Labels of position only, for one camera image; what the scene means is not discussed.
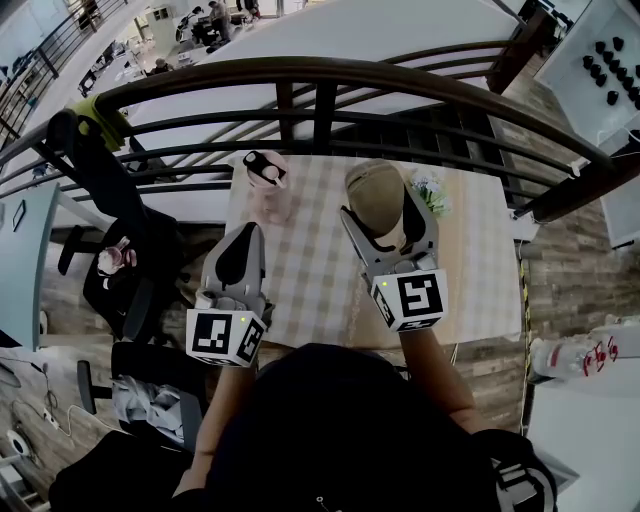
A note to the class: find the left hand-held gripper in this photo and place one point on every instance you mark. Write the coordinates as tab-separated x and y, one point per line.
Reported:
220	335

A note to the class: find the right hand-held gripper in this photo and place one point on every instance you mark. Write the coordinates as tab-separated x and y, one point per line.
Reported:
415	300

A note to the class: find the brown round object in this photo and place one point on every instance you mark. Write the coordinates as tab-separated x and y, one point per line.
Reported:
375	200

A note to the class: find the person's right forearm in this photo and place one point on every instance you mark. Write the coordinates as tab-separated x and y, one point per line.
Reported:
435	380

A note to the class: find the person's left forearm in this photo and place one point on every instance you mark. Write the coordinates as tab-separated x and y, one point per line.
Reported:
220	415

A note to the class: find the small white flower bouquet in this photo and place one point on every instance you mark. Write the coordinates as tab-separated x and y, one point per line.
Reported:
435	192

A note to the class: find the table with checkered cloth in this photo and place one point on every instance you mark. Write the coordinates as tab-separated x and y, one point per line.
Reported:
310	260

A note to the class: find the pink water bottle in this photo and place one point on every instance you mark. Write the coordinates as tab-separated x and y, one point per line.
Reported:
267	195

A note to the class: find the black high-back office chair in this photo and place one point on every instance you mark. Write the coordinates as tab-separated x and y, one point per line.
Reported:
125	250

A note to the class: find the black chair with grey armrests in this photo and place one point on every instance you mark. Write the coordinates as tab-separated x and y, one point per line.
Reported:
150	360

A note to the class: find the pink white plush toy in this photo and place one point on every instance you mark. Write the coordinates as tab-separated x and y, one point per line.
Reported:
115	257

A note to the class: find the white plug adapter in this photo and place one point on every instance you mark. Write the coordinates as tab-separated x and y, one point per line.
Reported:
524	226

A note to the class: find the yellow black floor tape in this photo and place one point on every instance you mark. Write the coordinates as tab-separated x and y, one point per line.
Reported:
525	300

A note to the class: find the grey garment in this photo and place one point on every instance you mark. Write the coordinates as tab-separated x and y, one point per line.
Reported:
150	407

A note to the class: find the person's dark clothing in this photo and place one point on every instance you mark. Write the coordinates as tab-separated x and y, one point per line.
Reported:
340	425

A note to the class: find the dark curved stair railing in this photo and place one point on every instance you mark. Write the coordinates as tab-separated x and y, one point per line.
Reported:
300	67

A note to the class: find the yellow-green cloth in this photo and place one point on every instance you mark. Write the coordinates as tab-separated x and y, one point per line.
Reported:
100	117

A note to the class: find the clear water jug red cap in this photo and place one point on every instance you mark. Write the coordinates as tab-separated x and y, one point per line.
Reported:
575	355

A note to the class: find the light blue desk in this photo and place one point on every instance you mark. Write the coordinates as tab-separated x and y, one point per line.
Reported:
25	270

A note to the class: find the black framed tablet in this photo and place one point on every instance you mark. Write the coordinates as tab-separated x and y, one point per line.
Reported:
19	215

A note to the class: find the black padded chair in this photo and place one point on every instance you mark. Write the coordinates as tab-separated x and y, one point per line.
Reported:
115	470

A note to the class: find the white power strip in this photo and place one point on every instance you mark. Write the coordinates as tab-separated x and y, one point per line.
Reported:
51	417

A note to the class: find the white desk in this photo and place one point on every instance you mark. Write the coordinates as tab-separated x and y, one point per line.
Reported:
590	440

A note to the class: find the row of black wall holders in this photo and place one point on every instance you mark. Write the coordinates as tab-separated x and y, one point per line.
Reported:
595	67

